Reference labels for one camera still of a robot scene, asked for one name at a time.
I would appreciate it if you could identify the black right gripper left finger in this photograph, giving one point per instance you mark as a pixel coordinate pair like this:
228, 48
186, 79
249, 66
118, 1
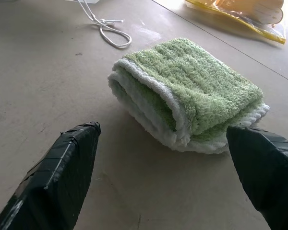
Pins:
52, 182

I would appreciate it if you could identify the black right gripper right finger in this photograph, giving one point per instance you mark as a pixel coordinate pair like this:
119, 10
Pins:
266, 172

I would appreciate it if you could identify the green and white folded towel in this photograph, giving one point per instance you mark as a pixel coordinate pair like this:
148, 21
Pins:
186, 95

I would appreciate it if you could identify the yellow plastic packet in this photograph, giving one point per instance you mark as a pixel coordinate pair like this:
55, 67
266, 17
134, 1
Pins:
249, 16

